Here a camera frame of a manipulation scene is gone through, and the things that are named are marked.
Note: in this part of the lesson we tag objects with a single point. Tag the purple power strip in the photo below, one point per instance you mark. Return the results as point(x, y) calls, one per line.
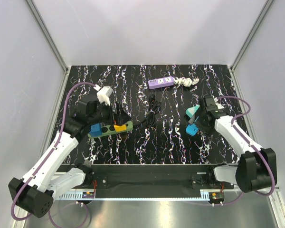
point(161, 82)

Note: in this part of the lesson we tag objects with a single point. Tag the green power strip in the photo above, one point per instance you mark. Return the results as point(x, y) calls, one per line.
point(109, 129)

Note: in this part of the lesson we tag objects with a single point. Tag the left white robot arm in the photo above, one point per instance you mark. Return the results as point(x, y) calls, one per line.
point(36, 191)

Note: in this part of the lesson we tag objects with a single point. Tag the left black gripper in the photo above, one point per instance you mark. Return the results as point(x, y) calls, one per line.
point(120, 118)

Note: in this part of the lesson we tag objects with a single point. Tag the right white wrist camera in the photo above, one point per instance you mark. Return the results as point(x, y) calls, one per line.
point(219, 105)

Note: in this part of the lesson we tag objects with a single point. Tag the light blue plug adapter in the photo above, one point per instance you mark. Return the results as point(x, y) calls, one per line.
point(192, 129)

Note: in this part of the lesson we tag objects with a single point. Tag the blue cube socket adapter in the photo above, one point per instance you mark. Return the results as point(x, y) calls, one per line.
point(95, 130)

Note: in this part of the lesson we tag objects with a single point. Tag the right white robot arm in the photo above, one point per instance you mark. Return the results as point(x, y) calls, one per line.
point(256, 169)

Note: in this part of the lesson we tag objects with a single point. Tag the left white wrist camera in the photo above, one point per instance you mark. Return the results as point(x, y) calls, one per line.
point(103, 94)

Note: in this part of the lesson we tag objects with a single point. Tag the yellow cube socket adapter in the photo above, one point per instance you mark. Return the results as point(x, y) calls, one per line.
point(121, 128)

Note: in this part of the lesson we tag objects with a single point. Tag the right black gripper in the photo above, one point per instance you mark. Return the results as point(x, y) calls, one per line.
point(208, 130)

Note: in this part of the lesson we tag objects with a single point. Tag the teal triangular power strip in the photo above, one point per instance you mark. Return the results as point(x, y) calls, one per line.
point(193, 112)

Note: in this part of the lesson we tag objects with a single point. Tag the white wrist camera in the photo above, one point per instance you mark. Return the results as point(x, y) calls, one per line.
point(219, 105)
point(103, 94)

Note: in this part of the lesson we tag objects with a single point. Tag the white slotted cable duct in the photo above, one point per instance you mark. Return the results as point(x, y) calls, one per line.
point(77, 195)

